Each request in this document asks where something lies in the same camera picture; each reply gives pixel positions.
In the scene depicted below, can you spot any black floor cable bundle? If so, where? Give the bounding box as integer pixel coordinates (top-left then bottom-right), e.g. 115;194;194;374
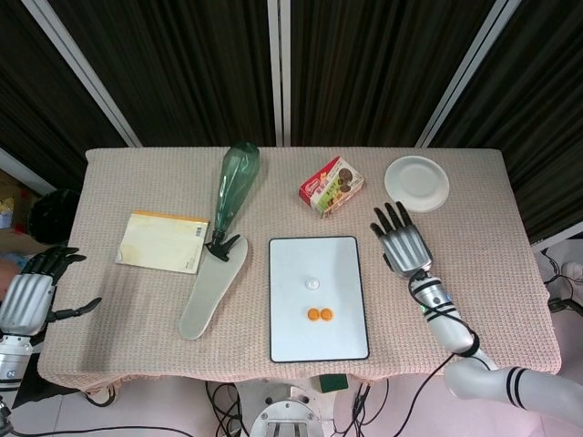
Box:
349;380;391;437
204;380;251;437

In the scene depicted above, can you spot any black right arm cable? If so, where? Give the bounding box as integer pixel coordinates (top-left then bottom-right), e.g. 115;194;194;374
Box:
408;271;482;401

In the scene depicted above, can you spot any black round bin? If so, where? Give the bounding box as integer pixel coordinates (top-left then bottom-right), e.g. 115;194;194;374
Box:
27;188;82;250

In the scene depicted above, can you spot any yellow cream paperback book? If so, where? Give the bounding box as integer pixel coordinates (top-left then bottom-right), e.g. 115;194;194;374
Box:
114;209;211;276

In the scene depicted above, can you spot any red green cookie box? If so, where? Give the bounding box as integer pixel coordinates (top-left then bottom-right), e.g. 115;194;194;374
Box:
298;155;365;219

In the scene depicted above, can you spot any white partition frame post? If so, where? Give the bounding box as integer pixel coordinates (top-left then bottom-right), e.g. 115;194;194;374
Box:
22;0;141;147
414;0;526;148
267;0;293;147

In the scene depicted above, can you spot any brown cardboard box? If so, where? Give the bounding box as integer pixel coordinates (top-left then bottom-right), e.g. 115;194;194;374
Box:
0;168;43;256

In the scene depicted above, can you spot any white paper plate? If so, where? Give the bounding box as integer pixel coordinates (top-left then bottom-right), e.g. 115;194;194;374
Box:
384;155;451;213

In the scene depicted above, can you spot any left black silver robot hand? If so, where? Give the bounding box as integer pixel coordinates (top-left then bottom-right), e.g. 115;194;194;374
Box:
0;245;103;337

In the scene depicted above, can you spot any green plastic spray bottle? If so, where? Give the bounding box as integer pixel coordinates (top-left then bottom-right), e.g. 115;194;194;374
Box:
203;140;261;264

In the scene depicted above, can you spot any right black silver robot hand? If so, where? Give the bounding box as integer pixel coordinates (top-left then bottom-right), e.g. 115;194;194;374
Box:
371;201;434;279

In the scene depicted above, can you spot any small green block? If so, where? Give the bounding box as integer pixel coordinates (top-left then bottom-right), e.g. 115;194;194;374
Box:
319;373;350;393

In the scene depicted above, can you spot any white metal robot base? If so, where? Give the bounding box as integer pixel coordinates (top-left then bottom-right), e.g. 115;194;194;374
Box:
236;377;338;437

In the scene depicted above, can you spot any white magnetic board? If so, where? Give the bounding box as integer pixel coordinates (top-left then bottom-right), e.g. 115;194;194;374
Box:
268;235;371;364

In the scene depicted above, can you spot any pink knitted tablecloth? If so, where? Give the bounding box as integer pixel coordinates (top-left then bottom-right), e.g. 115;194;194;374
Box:
38;146;564;393

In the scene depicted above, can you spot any grey shoe insole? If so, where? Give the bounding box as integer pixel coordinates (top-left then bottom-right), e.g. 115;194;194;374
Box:
178;236;250;340

